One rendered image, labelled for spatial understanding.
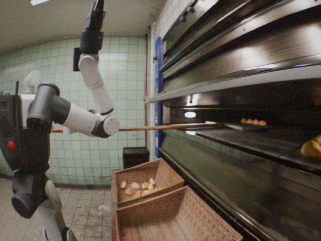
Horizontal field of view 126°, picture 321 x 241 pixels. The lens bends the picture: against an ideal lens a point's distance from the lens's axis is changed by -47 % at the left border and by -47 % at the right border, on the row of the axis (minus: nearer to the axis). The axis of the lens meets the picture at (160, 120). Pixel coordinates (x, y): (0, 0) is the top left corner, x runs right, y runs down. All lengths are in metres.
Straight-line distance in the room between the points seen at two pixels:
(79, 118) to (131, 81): 1.90
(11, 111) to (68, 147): 2.02
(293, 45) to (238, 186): 0.55
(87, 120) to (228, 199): 0.65
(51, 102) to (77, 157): 2.10
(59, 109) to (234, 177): 0.71
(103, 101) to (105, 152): 1.89
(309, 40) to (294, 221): 0.51
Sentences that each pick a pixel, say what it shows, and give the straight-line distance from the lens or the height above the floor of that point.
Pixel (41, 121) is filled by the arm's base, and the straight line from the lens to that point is 0.48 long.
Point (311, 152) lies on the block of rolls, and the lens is 0.62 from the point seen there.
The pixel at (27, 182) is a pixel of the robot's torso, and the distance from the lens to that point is 0.70.
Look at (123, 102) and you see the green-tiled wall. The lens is 2.35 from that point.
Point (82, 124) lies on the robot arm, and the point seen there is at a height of 1.28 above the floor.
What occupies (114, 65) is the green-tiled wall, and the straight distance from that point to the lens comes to 2.45.
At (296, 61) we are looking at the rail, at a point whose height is 1.43.
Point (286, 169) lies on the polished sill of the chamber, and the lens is 0.50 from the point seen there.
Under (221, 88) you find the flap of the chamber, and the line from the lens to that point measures 0.46.
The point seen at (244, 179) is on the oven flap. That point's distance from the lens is 0.65.
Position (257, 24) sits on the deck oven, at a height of 1.65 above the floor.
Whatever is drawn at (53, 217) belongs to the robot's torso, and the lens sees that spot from 0.89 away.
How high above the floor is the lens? 1.33
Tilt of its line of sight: 4 degrees down
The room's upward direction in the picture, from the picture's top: straight up
